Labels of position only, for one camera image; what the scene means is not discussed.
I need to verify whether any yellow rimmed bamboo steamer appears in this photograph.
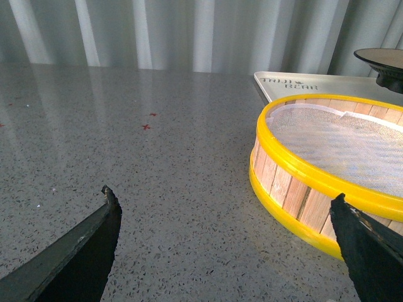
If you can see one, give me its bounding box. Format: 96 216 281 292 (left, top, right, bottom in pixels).
249 94 402 258

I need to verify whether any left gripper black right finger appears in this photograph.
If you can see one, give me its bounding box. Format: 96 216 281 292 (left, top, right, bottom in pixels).
330 193 402 301

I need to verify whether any grey white curtain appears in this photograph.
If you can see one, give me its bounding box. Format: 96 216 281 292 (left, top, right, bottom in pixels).
1 1 402 77

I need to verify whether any beige plate black rim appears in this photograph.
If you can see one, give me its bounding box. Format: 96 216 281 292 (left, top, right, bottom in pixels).
354 48 403 94

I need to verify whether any white mesh steamer liner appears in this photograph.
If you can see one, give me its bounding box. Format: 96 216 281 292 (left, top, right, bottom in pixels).
265 104 402 197

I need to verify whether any cream bear serving tray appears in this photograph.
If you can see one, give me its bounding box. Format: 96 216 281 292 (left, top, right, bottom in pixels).
254 71 402 106

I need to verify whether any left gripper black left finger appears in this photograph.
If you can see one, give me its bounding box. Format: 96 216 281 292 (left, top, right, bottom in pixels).
1 186 122 301

